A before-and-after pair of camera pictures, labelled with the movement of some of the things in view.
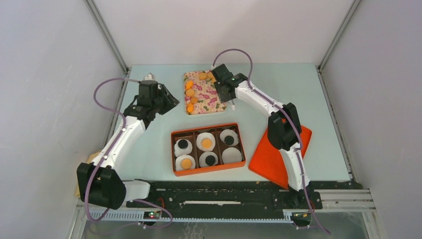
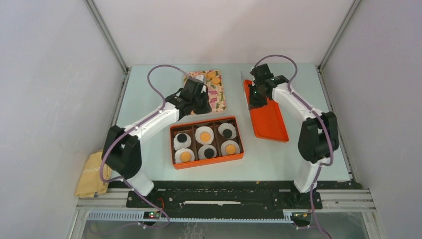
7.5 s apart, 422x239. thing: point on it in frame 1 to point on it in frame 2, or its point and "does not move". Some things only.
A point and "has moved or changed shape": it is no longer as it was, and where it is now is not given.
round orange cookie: x=206 y=143 to x=205 y=136
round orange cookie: x=186 y=163 to x=185 y=157
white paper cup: x=184 y=163 to x=178 y=153
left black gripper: x=170 y=101 to x=206 y=108
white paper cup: x=179 y=152 to x=181 y=140
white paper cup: x=202 y=163 to x=201 y=151
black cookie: x=182 y=144 has moved or changed shape
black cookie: x=210 y=160 to x=209 y=153
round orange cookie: x=210 y=75 does not move
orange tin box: x=199 y=149 has moved or changed shape
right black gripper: x=222 y=98 to x=253 y=104
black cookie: x=229 y=140 to x=227 y=133
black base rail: x=227 y=197 does not move
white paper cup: x=231 y=155 to x=225 y=144
